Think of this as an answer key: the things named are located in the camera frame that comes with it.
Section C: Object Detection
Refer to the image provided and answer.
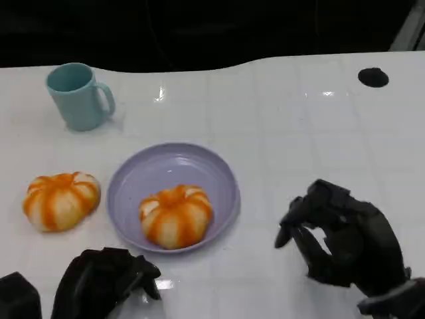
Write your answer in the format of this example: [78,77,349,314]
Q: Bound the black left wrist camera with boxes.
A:
[0,271,43,319]

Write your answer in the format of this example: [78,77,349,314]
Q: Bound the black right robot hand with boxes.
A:
[274,179,412,297]

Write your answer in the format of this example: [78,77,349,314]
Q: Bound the pale green mug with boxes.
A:
[45,62,116,132]

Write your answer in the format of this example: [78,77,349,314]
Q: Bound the lilac plate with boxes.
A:
[106,142,241,255]

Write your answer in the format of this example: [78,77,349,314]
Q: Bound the orange and white bread roll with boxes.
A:
[138,184,214,251]
[21,171,102,233]

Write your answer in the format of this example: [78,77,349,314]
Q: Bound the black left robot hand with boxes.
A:
[50,247,163,319]

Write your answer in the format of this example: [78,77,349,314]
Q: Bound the black table grommet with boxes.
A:
[357,67,390,88]

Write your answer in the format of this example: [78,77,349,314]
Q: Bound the grey metal frame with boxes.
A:
[388,0,425,53]

